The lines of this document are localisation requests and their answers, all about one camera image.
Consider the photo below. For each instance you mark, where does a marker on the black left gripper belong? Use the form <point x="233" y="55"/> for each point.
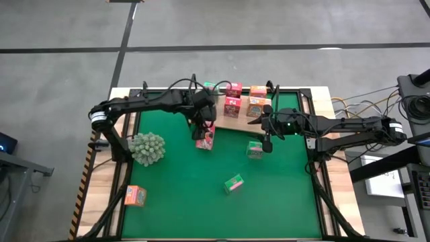
<point x="203" y="109"/>

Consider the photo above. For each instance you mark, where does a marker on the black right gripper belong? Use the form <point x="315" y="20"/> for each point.
<point x="285" y="122"/>

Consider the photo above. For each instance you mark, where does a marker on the red Froot Loops cereal box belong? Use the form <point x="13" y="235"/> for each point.
<point x="234" y="89"/>
<point x="232" y="107"/>
<point x="206" y="142"/>

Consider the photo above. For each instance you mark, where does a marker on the orange Mini Wheats cereal box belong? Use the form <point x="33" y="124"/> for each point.
<point x="255" y="107"/>
<point x="135" y="195"/>
<point x="258" y="90"/>

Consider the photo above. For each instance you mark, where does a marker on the green Apple Jacks cereal box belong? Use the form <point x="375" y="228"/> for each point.
<point x="234" y="183"/>
<point x="254" y="150"/>
<point x="212" y="86"/>

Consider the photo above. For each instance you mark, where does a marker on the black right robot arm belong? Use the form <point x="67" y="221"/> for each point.
<point x="349" y="124"/>

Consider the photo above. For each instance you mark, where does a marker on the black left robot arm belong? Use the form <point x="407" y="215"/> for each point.
<point x="141" y="102"/>

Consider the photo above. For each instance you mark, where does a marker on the green succulent in patterned pot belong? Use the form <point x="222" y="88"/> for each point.
<point x="146" y="149"/>

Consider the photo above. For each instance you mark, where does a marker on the green table mat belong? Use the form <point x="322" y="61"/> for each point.
<point x="201" y="215"/>

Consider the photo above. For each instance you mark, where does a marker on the white board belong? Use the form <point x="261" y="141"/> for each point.
<point x="383" y="185"/>

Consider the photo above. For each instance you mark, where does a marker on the yellow black hazard tape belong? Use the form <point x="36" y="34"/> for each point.
<point x="80" y="198"/>

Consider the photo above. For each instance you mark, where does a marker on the grey equipment stand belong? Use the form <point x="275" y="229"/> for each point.
<point x="406" y="85"/>

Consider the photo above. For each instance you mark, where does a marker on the black desk beam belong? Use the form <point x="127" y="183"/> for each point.
<point x="406" y="159"/>

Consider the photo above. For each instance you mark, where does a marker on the black flat screen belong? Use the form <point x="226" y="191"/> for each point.
<point x="420" y="139"/>

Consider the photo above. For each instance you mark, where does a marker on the small black object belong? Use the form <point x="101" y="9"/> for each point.
<point x="399" y="231"/>

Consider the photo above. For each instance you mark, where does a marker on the backlit keyboard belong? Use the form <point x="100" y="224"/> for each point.
<point x="424" y="190"/>

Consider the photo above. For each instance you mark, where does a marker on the grey metal desk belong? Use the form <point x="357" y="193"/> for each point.
<point x="20" y="164"/>

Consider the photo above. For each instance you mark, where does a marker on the black device with blue light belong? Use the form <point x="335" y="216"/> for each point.
<point x="6" y="142"/>

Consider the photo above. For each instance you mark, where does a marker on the black metal table frame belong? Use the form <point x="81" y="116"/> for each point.
<point x="134" y="92"/>

